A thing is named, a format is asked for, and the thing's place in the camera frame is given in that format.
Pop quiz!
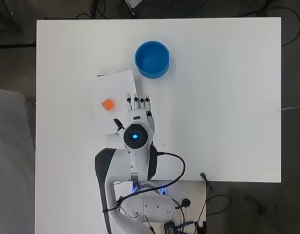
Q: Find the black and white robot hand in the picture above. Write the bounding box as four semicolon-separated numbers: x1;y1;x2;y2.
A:
113;93;156;135

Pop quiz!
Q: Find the white flat box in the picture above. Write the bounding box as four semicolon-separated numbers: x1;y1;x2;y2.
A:
92;69;139;135

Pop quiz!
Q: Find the orange cube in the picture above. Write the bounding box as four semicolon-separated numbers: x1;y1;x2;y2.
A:
101;98;116;112

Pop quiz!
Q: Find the blue round tub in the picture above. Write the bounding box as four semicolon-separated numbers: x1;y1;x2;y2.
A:
134;40;171;80

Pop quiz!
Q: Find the black microphone stand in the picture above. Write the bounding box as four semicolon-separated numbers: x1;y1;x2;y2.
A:
192;171;215;234

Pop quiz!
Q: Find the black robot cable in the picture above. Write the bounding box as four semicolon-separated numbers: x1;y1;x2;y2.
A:
102;149;187;214

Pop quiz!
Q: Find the black floor cable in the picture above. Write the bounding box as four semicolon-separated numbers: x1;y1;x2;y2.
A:
241;5;300;47

